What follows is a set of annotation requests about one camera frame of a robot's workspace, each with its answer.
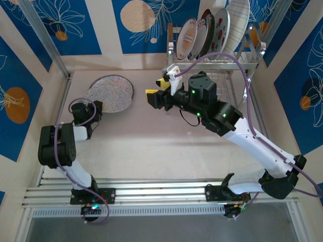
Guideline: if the colourful squiggle plate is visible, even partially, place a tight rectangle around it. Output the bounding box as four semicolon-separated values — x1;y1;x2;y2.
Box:
85;76;134;113

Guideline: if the grey speckled dark rimmed plate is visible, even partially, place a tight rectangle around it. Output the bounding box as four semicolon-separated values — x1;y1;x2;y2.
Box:
88;74;135;101

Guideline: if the fruit print plate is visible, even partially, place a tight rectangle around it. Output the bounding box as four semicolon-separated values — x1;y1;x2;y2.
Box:
206;8;231;61

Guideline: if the dark brown rimmed plate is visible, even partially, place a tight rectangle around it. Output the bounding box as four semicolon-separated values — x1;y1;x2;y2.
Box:
195;9;215;61

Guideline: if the blue grid line plate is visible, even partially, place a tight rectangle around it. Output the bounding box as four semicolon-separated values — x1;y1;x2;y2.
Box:
222;0;250;55

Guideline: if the steel dish rack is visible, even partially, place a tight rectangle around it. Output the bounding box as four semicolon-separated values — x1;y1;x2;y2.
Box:
165;21;267;115

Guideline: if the orange sunburst print plate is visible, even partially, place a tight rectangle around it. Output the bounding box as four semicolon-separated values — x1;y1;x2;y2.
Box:
176;17;198;61

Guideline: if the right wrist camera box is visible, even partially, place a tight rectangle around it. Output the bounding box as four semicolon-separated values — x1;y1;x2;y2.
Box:
161;63;182;96

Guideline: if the aluminium side rail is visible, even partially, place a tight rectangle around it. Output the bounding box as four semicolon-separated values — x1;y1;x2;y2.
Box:
36;75;73;189
251;82;285;182

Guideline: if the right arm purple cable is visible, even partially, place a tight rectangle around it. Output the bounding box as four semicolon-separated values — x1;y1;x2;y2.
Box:
176;52;323;198

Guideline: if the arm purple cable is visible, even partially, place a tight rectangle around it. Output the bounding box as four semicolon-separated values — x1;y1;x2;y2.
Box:
54;98;110;225
176;52;323;198

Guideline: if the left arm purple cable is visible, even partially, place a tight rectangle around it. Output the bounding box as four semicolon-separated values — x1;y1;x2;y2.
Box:
54;98;110;225

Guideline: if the aluminium frame post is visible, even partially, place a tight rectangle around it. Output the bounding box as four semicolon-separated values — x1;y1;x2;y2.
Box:
19;0;73;79
259;0;295;47

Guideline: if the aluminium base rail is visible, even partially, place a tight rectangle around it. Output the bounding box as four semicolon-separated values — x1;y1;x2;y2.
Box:
21;177;300;210

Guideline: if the white slotted cable duct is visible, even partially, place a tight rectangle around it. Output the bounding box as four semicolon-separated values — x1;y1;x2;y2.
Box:
31;206;227;218

